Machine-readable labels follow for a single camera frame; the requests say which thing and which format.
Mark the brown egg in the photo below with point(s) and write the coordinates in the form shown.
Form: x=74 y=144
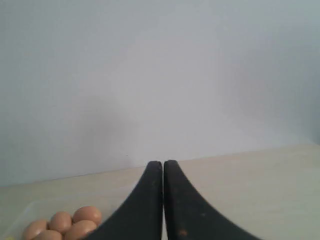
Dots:
x=60 y=222
x=80 y=230
x=34 y=229
x=90 y=213
x=49 y=235

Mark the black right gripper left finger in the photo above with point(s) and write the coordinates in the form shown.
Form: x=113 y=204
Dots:
x=140 y=216

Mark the clear plastic container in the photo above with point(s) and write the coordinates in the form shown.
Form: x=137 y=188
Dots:
x=37 y=210

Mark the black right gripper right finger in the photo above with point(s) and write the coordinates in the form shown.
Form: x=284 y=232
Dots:
x=188 y=216

